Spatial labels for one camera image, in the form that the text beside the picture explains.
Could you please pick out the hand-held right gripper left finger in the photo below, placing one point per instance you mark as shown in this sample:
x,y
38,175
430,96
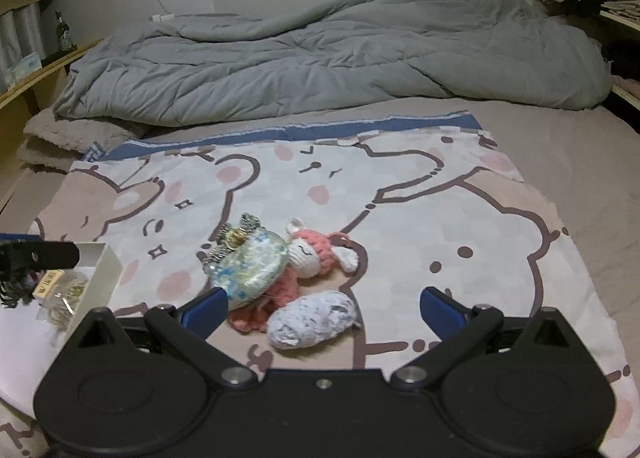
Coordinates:
x,y
207,310

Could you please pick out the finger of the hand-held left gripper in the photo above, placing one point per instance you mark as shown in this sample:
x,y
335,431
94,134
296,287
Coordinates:
x,y
52,255
17,237

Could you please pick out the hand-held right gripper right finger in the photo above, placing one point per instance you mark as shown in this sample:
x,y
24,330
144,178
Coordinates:
x,y
439,310

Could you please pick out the yellow tissue packet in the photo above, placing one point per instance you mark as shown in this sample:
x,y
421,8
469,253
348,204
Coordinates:
x,y
47,284

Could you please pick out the bag of rubber bands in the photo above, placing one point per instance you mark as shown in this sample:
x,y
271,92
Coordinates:
x,y
67,305

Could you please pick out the floral coin purse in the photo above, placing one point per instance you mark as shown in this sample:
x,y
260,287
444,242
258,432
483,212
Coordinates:
x,y
250,268

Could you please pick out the white cardboard box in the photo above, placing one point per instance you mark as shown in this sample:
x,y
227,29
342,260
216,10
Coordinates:
x,y
107,283

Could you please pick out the bear printed blanket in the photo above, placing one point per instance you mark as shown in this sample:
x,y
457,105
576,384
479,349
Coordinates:
x,y
410,218

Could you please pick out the white fuzzy scrunchie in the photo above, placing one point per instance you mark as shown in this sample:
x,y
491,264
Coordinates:
x,y
312,320

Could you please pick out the beige fuzzy blanket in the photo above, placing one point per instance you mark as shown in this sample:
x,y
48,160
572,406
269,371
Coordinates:
x,y
70,136

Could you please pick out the pink crochet doll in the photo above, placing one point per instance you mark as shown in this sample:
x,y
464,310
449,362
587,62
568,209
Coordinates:
x,y
312,253

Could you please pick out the wooden side shelf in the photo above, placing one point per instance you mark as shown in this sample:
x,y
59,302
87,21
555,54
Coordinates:
x,y
35,88

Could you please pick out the tissue box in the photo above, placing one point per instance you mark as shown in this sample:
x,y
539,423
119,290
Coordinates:
x,y
24,67

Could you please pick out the grey curtain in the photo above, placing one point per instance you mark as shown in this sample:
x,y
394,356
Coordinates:
x,y
20,38

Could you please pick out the green glass bottle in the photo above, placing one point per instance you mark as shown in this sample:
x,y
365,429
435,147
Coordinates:
x,y
63,33

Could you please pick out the beige bed sheet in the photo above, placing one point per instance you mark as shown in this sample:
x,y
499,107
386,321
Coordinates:
x,y
590,163

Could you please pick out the white power plug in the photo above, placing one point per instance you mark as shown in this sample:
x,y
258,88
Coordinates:
x,y
162,17

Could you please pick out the grey duvet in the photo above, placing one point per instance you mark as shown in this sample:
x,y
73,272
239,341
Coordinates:
x,y
325,53

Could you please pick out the pink folded clothes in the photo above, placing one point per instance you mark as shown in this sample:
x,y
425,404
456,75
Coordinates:
x,y
629,87

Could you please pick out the dark clothes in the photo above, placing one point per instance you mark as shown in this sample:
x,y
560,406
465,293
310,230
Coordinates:
x,y
625,61

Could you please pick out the beige folded clothes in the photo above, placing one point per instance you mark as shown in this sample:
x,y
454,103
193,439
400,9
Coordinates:
x,y
622,9

